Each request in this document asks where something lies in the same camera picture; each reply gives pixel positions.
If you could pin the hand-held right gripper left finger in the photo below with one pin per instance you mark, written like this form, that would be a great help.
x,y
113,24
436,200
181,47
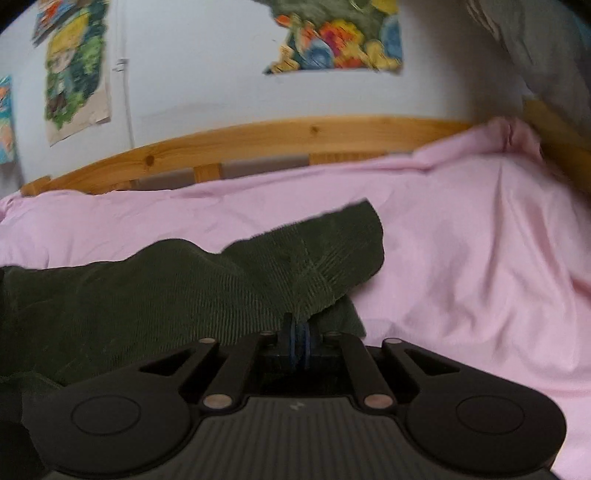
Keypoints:
x,y
289,344

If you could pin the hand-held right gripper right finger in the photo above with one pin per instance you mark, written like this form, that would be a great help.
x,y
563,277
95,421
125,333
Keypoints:
x,y
304,345

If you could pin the clear plastic bag of clothes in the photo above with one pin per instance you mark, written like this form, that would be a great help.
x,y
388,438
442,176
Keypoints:
x,y
545,50

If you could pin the pink blanket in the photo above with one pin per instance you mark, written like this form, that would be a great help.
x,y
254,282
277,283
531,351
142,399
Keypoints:
x,y
461,254

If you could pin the wooden bed frame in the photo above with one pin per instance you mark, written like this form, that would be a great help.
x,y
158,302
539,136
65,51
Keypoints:
x,y
277,136

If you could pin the mushroom print wall poster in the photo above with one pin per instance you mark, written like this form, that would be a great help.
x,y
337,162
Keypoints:
x,y
341,41

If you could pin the blond figure green wall poster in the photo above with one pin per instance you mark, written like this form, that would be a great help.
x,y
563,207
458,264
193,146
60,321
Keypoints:
x,y
76,87

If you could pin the orange figure wall poster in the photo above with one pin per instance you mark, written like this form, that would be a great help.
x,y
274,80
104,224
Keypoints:
x,y
5,124

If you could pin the colourful cartoon wall poster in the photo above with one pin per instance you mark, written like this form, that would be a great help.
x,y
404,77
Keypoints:
x,y
64,18

